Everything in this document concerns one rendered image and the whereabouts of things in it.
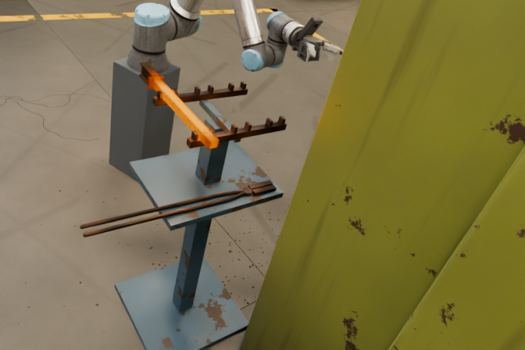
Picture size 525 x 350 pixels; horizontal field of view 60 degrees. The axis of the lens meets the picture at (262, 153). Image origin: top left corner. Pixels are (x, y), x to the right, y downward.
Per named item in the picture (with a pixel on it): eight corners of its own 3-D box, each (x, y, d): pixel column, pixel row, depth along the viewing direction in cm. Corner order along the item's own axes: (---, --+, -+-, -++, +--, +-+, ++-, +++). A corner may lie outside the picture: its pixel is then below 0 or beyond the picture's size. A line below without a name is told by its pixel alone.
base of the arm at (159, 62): (117, 61, 211) (119, 41, 205) (146, 52, 225) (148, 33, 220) (148, 77, 205) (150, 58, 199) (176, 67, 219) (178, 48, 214)
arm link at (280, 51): (254, 63, 194) (260, 36, 187) (268, 57, 203) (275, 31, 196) (272, 72, 191) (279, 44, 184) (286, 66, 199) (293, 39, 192)
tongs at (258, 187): (83, 238, 114) (83, 235, 114) (79, 227, 117) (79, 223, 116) (275, 191, 147) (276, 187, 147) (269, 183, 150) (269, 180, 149)
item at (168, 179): (128, 166, 144) (129, 162, 143) (233, 145, 167) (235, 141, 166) (169, 230, 126) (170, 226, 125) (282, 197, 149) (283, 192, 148)
